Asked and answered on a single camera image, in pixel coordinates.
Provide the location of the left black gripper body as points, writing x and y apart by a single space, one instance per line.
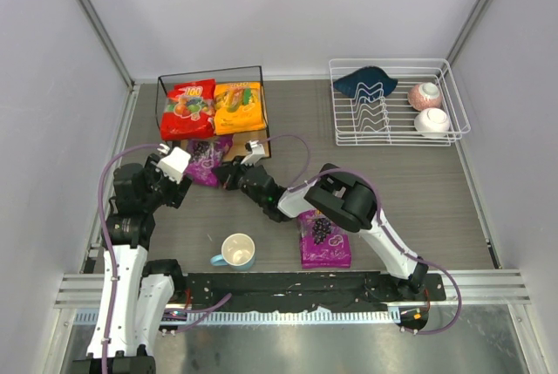
177 193

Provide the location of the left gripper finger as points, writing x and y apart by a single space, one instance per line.
182 189
151 169

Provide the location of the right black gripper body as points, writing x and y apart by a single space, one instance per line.
235 174

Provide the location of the purple candy bag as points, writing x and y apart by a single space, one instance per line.
323 244
205 156

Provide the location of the orange candy bag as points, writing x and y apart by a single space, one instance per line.
238 108

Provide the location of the red candy bag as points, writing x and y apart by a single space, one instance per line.
189 111

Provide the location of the blue and white mug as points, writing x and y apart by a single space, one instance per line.
237 252

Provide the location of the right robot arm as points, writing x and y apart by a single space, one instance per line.
347 199

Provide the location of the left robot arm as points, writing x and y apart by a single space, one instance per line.
135 289

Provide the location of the dark blue leaf plate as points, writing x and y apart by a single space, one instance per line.
369 82

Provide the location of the white bowl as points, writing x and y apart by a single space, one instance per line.
432 123

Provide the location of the pink patterned bowl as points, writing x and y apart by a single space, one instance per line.
424 95

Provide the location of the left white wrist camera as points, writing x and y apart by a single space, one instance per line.
173 162

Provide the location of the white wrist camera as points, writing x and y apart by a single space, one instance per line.
173 162
256 152

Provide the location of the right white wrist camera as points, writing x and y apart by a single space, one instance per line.
256 152

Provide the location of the white wire dish rack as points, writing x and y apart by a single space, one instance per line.
389 120

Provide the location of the white slotted cable duct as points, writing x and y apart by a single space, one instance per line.
88 317

